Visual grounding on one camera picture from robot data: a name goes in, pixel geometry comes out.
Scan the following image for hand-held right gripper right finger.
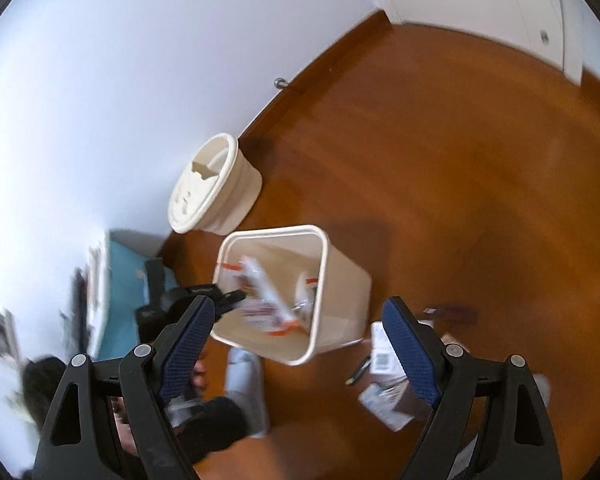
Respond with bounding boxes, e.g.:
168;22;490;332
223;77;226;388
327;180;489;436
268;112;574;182
382;296;563;480

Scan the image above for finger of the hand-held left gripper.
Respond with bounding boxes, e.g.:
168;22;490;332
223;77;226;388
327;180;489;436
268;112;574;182
213;288;247;319

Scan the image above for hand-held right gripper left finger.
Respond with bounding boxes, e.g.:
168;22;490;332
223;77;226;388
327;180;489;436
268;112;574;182
30;295;216;480

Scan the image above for orange and clear plastic wrapper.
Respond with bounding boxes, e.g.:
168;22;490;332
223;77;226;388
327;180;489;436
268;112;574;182
217;257;321;336

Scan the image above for cream square bin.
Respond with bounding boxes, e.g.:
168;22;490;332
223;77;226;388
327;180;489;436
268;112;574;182
210;225;373;366

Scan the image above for person's left forearm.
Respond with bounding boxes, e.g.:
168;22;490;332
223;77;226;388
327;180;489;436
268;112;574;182
172;396;253;463

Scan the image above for person's left hand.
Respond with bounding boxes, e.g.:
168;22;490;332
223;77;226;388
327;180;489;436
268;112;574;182
111;396;142;456

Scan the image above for white box with barcode label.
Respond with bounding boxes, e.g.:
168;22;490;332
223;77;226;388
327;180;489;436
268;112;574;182
371;321;406;377

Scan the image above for blue box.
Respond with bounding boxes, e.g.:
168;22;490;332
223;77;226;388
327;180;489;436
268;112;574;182
87;230;181;361

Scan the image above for black pen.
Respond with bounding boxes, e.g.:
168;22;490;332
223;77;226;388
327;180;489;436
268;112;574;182
345;354;373;386

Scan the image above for brown and white box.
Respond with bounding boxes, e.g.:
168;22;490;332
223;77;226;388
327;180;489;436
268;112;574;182
358;380;431;432

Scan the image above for cream round lidded bin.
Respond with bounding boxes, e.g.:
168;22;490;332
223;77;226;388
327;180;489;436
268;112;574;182
167;132;263;236

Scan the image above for dark cloth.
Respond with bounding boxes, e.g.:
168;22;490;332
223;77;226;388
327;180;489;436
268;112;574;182
22;357;71;421

